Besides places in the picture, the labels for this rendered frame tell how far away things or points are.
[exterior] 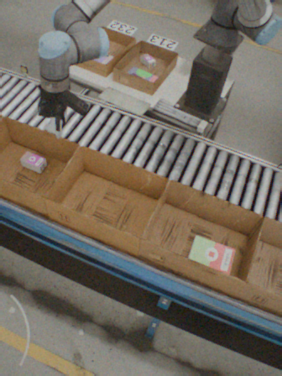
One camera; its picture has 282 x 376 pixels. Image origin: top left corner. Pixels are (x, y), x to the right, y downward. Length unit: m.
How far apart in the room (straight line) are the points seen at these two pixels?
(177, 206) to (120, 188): 0.26
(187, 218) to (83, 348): 1.07
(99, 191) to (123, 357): 1.05
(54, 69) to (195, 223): 0.83
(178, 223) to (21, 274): 1.23
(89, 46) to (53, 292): 1.58
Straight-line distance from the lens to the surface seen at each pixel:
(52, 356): 2.17
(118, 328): 2.18
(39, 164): 1.57
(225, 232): 1.48
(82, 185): 1.53
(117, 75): 2.22
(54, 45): 1.04
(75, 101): 1.18
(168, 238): 1.41
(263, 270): 1.46
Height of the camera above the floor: 2.12
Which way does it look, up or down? 55 degrees down
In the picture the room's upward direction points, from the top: 8 degrees clockwise
